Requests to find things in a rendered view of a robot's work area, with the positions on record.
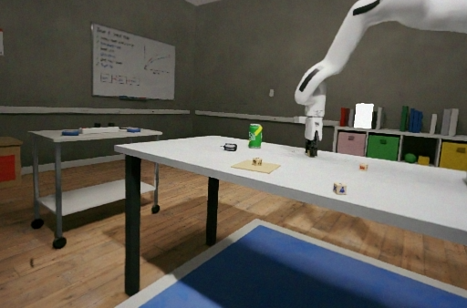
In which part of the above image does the tan square mat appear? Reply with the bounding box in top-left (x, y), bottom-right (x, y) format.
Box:
top-left (231, 159), bottom-right (281, 174)

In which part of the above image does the green and yellow drink can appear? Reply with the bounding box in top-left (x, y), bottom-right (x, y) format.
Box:
top-left (248, 124), bottom-right (263, 149)

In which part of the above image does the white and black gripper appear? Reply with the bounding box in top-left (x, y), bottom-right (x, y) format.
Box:
top-left (305, 117), bottom-right (322, 156)

